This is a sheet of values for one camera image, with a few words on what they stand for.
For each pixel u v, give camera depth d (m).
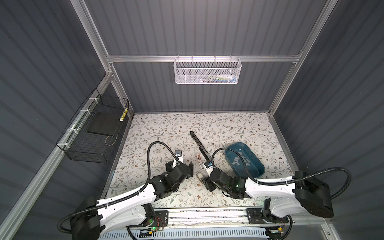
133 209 0.59
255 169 0.90
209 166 0.71
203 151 0.96
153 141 0.64
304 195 0.43
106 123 0.73
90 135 0.72
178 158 0.67
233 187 0.61
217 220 0.74
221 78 0.92
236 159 0.95
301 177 0.46
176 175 0.58
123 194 0.49
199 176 0.85
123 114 0.82
